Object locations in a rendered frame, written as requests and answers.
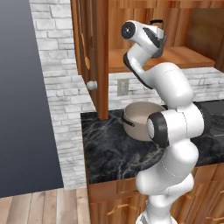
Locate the beige pot with black handles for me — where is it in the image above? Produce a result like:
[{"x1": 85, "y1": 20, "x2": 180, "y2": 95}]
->
[{"x1": 122, "y1": 101, "x2": 168, "y2": 143}]

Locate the dark wooden cabinet door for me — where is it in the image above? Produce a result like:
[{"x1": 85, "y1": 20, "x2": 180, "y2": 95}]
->
[{"x1": 185, "y1": 6, "x2": 224, "y2": 72}]

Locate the wooden wall cabinet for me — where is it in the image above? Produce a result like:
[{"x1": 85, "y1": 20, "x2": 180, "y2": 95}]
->
[{"x1": 108, "y1": 0, "x2": 224, "y2": 74}]

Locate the black hob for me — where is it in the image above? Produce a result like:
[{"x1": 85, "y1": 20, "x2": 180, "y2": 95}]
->
[{"x1": 200, "y1": 100, "x2": 224, "y2": 138}]

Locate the grey kettle with black handle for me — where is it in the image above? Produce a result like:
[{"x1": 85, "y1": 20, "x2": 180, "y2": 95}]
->
[{"x1": 149, "y1": 18, "x2": 168, "y2": 59}]

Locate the wooden drawer front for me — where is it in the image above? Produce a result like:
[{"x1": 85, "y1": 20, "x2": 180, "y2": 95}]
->
[{"x1": 87, "y1": 176, "x2": 140, "y2": 204}]

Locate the grey wall socket plate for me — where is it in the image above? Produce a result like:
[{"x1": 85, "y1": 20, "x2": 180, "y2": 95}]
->
[{"x1": 116, "y1": 78, "x2": 130, "y2": 97}]

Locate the wooden base cabinet run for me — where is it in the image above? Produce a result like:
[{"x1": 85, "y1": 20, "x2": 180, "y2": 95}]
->
[{"x1": 171, "y1": 162, "x2": 224, "y2": 224}]

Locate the wooden base cabinet door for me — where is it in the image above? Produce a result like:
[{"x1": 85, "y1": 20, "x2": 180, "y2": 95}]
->
[{"x1": 88, "y1": 194, "x2": 151, "y2": 224}]

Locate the wooden door handle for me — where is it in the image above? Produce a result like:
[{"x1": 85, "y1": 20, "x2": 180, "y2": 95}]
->
[{"x1": 106, "y1": 203, "x2": 130, "y2": 217}]

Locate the wooden cabinet door with knob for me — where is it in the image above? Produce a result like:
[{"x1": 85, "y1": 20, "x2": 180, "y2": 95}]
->
[{"x1": 70, "y1": 0, "x2": 110, "y2": 121}]

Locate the round silver door knob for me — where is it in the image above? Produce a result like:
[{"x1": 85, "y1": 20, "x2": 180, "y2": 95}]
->
[{"x1": 86, "y1": 80, "x2": 98, "y2": 91}]

